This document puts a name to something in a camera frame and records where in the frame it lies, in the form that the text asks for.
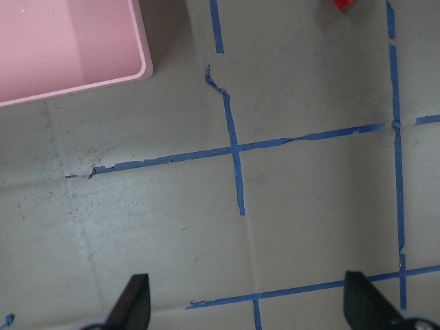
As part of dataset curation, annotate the red building block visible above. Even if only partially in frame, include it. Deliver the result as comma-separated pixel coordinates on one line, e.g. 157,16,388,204
333,0,355,11

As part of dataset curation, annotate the pink plastic box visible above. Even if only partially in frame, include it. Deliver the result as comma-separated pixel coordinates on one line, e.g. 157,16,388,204
1,1,153,107

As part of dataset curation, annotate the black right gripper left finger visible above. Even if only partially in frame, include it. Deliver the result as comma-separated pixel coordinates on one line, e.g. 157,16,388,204
104,274,151,330

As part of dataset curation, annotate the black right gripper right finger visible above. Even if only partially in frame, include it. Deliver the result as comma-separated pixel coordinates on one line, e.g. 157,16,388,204
344,271,411,330

